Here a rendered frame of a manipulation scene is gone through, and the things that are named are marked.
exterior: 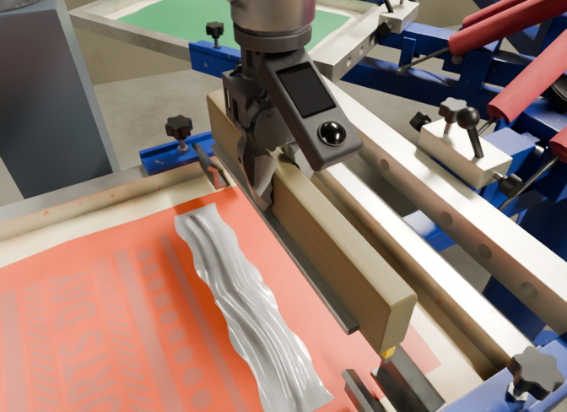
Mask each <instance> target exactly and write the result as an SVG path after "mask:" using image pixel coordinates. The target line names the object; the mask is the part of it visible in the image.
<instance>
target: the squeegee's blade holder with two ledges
mask: <svg viewBox="0 0 567 412"><path fill-rule="evenodd" d="M211 149H212V151H213V153H214V154H215V156H216V157H217V158H218V160H219V161H220V163H221V164H222V166H223V167H224V168H225V170H227V172H228V173H229V175H230V176H231V178H232V179H233V180H234V182H235V183H236V185H237V186H238V188H239V189H240V190H241V191H242V192H243V194H244V195H245V197H246V198H247V200H248V201H249V202H250V204H251V206H252V207H253V208H254V209H255V210H256V212H257V213H258V215H259V216H260V217H261V219H262V220H263V222H264V223H265V224H266V226H267V228H268V229H269V230H270V231H271V232H272V233H273V235H274V237H275V238H276V239H277V241H278V242H279V244H280V245H281V247H282V248H283V249H284V250H285V251H286V253H287V254H288V256H289V257H290V259H291V260H292V261H293V263H294V265H295V266H296V267H297V269H298V270H299V271H300V272H301V273H302V275H303V276H304V278H305V279H306V281H307V282H308V283H309V285H310V287H311V288H312V289H313V290H314V291H315V293H316V294H317V296H318V297H319V298H320V300H321V301H322V303H323V304H324V306H325V307H326V308H327V310H328V311H329V312H330V313H331V314H332V316H333V318H334V319H335V320H336V322H337V323H338V325H339V326H340V328H341V329H342V330H343V331H344V332H345V334H346V335H348V336H349V335H350V334H352V333H355V332H357V331H359V324H358V322H357V321H356V320H355V318H354V317H353V316H352V314H351V313H350V312H349V310H348V309H347V307H346V306H345V305H344V304H343V303H342V302H341V300H340V299H339V298H338V296H337V295H336V294H335V292H334V291H333V290H332V288H331V287H330V286H329V284H328V283H327V282H326V281H325V280H324V278H323V277H322V276H321V274H320V273H319V272H318V270H317V269H316V267H315V266H314V265H313V264H312V262H311V261H310V259H309V258H308V257H307V256H306V255H305V254H304V252H303V251H302V250H301V248H300V247H299V246H298V244H297V243H296V242H295V240H294V239H293V237H292V236H291V235H290V234H289V233H288V232H287V230H286V229H285V228H284V226H283V225H282V224H281V222H280V221H279V220H278V218H277V217H276V215H275V214H274V213H273V212H272V210H271V209H270V208H269V209H268V210H266V211H264V210H263V209H261V208H260V207H259V206H258V204H257V203H256V201H255V200H254V198H253V197H252V195H251V192H250V189H249V187H248V185H247V183H246V177H245V175H244V174H243V173H242V172H241V170H240V169H239V167H238V166H237V165H236V164H235V162H234V161H233V160H232V159H231V158H230V156H229V155H228V154H227V152H226V151H225V150H224V148H223V147H222V145H221V144H220V143H219V142H217V143H215V144H211Z"/></svg>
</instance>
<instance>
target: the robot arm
mask: <svg viewBox="0 0 567 412"><path fill-rule="evenodd" d="M39 1H40V0H0V13H1V12H6V11H10V10H15V9H18V8H23V7H26V6H29V5H31V4H33V3H37V2H39ZM226 1H227V2H229V6H230V17H231V19H232V20H233V28H234V38H235V42H236V43H237V44H238V45H239V46H240V55H241V59H239V60H238V61H237V63H236V68H235V69H233V70H229V71H226V72H222V80H223V88H224V103H225V112H226V116H227V117H228V118H229V119H230V120H231V121H232V123H233V124H234V125H235V127H236V128H237V129H238V131H239V132H240V133H241V134H242V136H241V137H240V139H239V141H238V143H237V156H238V160H239V162H240V168H241V169H242V171H243V173H244V174H245V176H246V183H247V185H248V187H249V189H250V192H251V195H252V197H253V198H254V200H255V201H256V203H257V204H258V206H259V207H260V208H261V209H263V210H264V211H266V210H268V209H269V208H270V206H271V205H272V204H273V200H272V199H271V192H272V190H273V186H272V183H271V178H272V175H273V173H274V171H275V170H276V165H277V161H276V159H275V158H274V157H273V156H272V154H271V153H270V152H269V151H267V150H265V149H264V148H266V149H270V151H271V152H273V151H275V149H276V148H277V147H278V146H281V145H283V147H284V150H285V152H286V155H287V156H288V157H289V159H290V160H291V161H292V162H293V163H294V164H295V165H296V166H297V167H298V169H299V170H300V171H301V172H302V173H303V174H304V175H305V176H306V177H307V178H308V179H309V180H310V179H311V177H312V175H313V172H314V171H323V170H325V169H327V168H329V167H331V166H334V165H337V164H339V163H341V162H344V161H345V160H349V159H351V158H353V157H354V156H355V155H356V154H357V153H358V152H359V150H360V149H361V147H362V140H361V139H360V137H359V135H358V134H357V133H356V131H355V129H354V127H353V126H352V124H351V122H350V121H349V119H348V118H347V116H346V115H345V113H344V111H343V109H342V107H341V106H340V105H339V104H338V101H337V100H336V98H335V96H334V95H333V93H332V92H331V90H330V89H329V87H328V85H327V83H326V82H325V80H324V78H323V77H322V76H321V74H320V72H319V71H318V69H317V67H316V65H315V64H314V63H313V61H312V60H311V57H310V56H309V54H308V52H307V51H306V49H305V48H304V46H306V45H307V44H308V43H309V42H310V41H311V35H312V21H313V20H314V18H315V17H316V0H226ZM240 61H241V64H240V65H239V62H240ZM239 73H242V74H239ZM237 74H238V75H237ZM233 75H234V76H233ZM235 75H236V76H235ZM230 76H233V77H230ZM227 90H228V92H227ZM228 94H229V100H228Z"/></svg>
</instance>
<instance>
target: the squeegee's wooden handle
mask: <svg viewBox="0 0 567 412"><path fill-rule="evenodd" d="M206 98H207V103H208V114H209V120H210V126H211V131H212V137H213V140H214V141H215V142H216V143H217V142H219V143H220V144H221V145H222V147H223V148H224V150H225V151H226V152H227V154H228V155H229V156H230V158H231V159H232V160H233V161H234V162H235V164H236V165H237V166H238V167H239V169H240V170H241V172H242V173H243V171H242V169H241V168H240V162H239V160H238V156H237V143H238V141H239V139H240V137H241V136H242V134H241V133H240V132H239V131H238V129H237V128H236V127H235V125H234V124H233V123H232V121H231V120H230V119H229V118H228V117H227V116H226V112H225V103H224V90H223V89H220V90H216V91H213V92H210V93H208V94H207V97H206ZM264 149H265V150H267V151H269V152H270V153H271V154H272V156H273V157H274V158H275V159H276V161H277V165H276V170H275V171H274V173H273V175H272V178H271V183H272V186H273V190H272V192H271V199H272V200H273V204H272V205H271V206H270V209H271V210H272V212H273V213H274V214H275V215H276V217H277V218H278V220H279V221H280V222H281V224H282V225H283V226H284V228H285V229H286V230H287V232H288V233H289V234H290V235H291V236H292V237H293V239H294V240H295V242H296V243H297V244H298V246H299V247H300V248H301V250H302V251H303V252H304V254H305V255H306V256H307V257H308V258H309V259H310V261H311V262H312V264H313V265H314V266H315V267H316V269H317V270H318V272H319V273H320V274H321V276H322V277H323V278H324V280H325V281H326V282H327V283H328V284H329V286H330V287H331V288H332V290H333V291H334V292H335V294H336V295H337V296H338V298H339V299H340V300H341V302H342V303H343V304H344V305H345V306H346V307H347V309H348V310H349V312H350V313H351V314H352V316H353V317H354V318H355V320H356V321H357V322H358V324H359V331H360V332H361V334H362V335H363V336H364V338H365V339H366V341H367V342H368V343H369V345H370V346H371V348H372V349H373V350H374V352H375V353H376V354H378V355H380V354H382V353H384V352H386V351H387V350H389V349H391V348H392V347H394V346H396V345H398V344H400V343H401V342H403V341H404V339H405V336H406V333H407V331H408V326H409V323H410V320H411V317H412V315H413V310H414V308H415V305H416V301H417V294H416V293H415V292H414V291H413V290H412V289H411V287H410V286H409V285H408V284H407V283H406V282H405V281H404V280H403V279H402V278H401V277H400V276H399V275H398V274H397V272H396V271H395V270H394V269H393V268H392V267H391V266H390V265H389V264H388V263H387V262H386V261H385V260H384V259H383V257H382V256H381V255H380V254H379V253H378V252H377V251H376V250H375V249H374V248H373V247H372V246H371V245H370V244H369V242H367V240H365V239H364V237H362V235H360V233H358V231H356V229H355V228H354V227H353V226H352V225H351V224H350V223H349V222H348V221H347V220H346V219H345V218H344V217H343V216H342V215H341V214H340V212H339V211H338V210H337V209H336V208H335V207H334V206H333V205H332V204H331V203H330V202H329V201H328V200H327V199H326V197H325V196H324V195H323V194H322V193H321V192H320V191H319V190H318V189H317V188H316V187H315V186H314V185H313V184H312V183H311V181H310V180H309V179H308V178H307V177H306V176H305V175H304V174H303V173H302V172H301V171H300V170H299V169H298V167H297V166H296V165H295V164H294V163H293V162H292V161H291V160H290V159H289V158H288V157H287V156H286V155H285V154H284V152H283V151H282V150H281V149H280V148H279V147H277V148H276V149H275V151H273V152H271V151H270V149H266V148H264ZM243 174H244V173H243ZM244 175H245V174H244Z"/></svg>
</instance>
